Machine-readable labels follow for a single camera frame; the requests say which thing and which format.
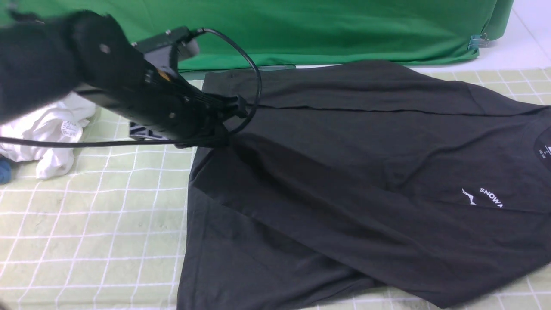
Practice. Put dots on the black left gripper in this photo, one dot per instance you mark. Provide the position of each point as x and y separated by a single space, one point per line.
173 109

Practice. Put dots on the dark gray long-sleeve top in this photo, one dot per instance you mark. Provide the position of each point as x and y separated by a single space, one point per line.
368 174

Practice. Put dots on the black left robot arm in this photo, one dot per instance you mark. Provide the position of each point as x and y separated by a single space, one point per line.
43 60

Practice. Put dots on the dark green base bar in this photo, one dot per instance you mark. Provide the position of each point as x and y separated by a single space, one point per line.
200 74

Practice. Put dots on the white crumpled garment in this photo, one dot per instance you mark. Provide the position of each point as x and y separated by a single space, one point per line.
61 122

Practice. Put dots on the green backdrop cloth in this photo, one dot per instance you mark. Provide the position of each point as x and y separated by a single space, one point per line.
314 32

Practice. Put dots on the light green checkered mat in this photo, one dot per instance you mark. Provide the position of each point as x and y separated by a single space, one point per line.
111 234

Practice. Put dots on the blue cloth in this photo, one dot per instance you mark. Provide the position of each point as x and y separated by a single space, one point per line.
5 171

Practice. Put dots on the teal binder clip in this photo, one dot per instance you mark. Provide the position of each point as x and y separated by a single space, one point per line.
478 41

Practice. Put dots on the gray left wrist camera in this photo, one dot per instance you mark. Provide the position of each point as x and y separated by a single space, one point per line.
166 50

